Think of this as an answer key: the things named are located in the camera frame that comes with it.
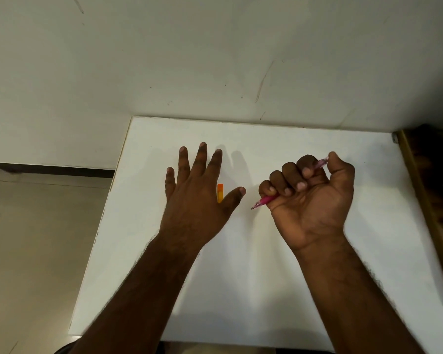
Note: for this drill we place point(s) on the person's right hand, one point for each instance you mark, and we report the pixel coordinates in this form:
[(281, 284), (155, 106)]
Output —
[(313, 210)]

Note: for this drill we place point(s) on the person's left hand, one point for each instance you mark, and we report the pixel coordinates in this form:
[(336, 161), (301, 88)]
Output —
[(195, 210)]

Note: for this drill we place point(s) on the person's left little finger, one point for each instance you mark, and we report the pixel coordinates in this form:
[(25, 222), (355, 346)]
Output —
[(170, 181)]

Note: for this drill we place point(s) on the person's right little finger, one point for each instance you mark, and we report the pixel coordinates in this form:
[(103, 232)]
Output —
[(267, 188)]

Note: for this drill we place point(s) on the person's left middle finger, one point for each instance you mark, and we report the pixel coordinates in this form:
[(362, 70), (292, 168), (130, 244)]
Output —
[(199, 160)]

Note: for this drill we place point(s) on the person's left thumb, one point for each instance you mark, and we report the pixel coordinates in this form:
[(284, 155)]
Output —
[(233, 198)]

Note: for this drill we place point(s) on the person's right middle finger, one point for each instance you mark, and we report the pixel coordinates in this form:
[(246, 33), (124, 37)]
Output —
[(292, 177)]

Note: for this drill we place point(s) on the person's right thumb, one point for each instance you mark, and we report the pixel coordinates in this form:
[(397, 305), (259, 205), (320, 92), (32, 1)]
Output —
[(340, 167)]

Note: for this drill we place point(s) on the pink pen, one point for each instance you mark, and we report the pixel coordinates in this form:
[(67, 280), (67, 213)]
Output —
[(263, 202)]

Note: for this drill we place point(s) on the person's right forearm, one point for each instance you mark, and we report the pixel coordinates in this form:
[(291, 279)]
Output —
[(350, 294)]

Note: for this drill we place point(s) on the person's left forearm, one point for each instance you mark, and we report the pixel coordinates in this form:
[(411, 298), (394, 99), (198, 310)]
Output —
[(140, 294)]

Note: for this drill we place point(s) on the small orange eraser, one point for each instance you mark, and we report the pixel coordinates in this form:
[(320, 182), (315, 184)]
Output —
[(220, 192)]

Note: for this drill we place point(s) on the brown wooden furniture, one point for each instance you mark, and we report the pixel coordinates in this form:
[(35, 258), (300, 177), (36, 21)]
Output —
[(433, 187)]

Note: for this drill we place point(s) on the person's dark clothing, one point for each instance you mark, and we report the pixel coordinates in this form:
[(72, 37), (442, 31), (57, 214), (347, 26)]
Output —
[(64, 348)]

